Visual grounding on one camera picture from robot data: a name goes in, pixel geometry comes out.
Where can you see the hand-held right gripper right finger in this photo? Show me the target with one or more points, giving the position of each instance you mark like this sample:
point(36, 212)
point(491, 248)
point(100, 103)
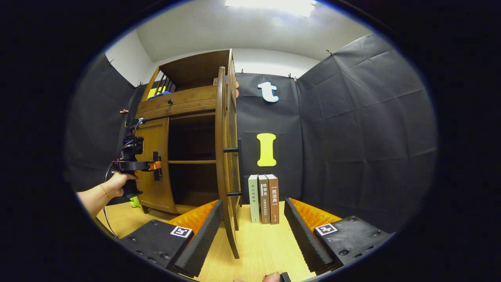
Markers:
point(303, 239)

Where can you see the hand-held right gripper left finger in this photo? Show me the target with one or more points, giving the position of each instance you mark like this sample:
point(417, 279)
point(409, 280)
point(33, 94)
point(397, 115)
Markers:
point(199, 243)

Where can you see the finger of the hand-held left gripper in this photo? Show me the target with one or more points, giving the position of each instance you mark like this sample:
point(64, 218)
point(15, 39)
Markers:
point(157, 174)

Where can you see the wooden cabinet door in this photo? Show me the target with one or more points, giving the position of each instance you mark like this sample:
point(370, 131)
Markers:
point(220, 164)
point(156, 196)

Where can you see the wooden double-door shoe cabinet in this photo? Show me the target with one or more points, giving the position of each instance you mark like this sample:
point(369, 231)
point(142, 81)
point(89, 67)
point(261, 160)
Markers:
point(188, 70)

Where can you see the green frog toy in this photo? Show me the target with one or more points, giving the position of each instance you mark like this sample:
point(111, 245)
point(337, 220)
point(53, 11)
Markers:
point(135, 202)

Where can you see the wooden inner shelf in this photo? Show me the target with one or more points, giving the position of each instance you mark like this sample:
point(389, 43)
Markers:
point(191, 161)

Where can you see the reddish brown book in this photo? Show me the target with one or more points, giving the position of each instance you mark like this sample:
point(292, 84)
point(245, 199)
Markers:
point(274, 199)

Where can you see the pale green book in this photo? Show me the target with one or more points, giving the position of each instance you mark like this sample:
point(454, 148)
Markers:
point(253, 199)

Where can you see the wooden drawer with black knob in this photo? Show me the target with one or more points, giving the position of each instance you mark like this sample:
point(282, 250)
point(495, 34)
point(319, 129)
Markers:
point(184, 102)

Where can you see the blue cloth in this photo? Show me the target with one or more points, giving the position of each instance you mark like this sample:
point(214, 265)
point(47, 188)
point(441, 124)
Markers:
point(164, 93)

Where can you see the black backdrop cloth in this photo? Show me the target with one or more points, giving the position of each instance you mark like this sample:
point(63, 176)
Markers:
point(352, 137)

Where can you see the large ceiling light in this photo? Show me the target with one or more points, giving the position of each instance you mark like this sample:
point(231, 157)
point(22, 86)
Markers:
point(270, 6)

